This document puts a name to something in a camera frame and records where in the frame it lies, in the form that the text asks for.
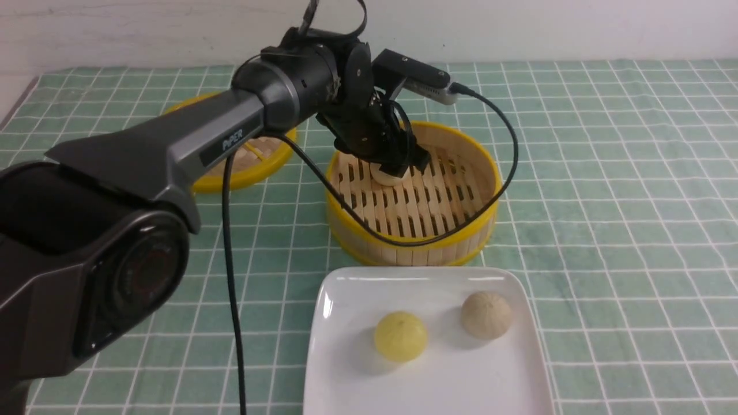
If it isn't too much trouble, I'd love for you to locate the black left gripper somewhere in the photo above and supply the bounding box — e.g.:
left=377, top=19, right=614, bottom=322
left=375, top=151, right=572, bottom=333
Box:
left=316, top=96, right=431, bottom=177

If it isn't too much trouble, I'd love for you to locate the beige bun back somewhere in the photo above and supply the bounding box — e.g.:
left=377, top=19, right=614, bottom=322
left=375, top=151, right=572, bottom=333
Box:
left=369, top=163, right=411, bottom=187

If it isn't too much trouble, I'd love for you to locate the beige bun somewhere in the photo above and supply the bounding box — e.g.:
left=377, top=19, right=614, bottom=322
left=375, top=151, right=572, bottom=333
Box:
left=461, top=291, right=514, bottom=341
left=369, top=163, right=411, bottom=187

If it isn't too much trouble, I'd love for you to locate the yellow steamed bun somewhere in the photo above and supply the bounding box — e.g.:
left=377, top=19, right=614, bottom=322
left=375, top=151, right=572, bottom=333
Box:
left=372, top=311, right=428, bottom=363

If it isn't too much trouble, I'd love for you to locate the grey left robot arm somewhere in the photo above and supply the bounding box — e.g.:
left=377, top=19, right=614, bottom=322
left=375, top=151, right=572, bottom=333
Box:
left=1, top=29, right=428, bottom=414

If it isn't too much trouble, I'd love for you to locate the white square plate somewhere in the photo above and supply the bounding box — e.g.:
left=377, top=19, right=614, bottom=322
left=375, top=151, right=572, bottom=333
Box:
left=303, top=266, right=555, bottom=414

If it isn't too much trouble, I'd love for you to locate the yellow bamboo steamer basket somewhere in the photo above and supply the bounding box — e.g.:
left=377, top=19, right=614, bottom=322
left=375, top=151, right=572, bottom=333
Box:
left=327, top=121, right=502, bottom=266

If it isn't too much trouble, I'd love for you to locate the yellow bamboo steamer lid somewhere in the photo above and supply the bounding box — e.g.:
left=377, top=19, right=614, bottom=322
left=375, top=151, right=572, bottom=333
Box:
left=164, top=92, right=298, bottom=194

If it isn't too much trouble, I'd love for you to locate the green checkered tablecloth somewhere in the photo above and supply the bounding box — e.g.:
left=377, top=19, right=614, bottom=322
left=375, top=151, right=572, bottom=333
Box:
left=1, top=61, right=737, bottom=414

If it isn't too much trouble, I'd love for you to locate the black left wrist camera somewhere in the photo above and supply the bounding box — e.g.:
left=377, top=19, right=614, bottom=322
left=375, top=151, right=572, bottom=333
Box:
left=372, top=49, right=458, bottom=105

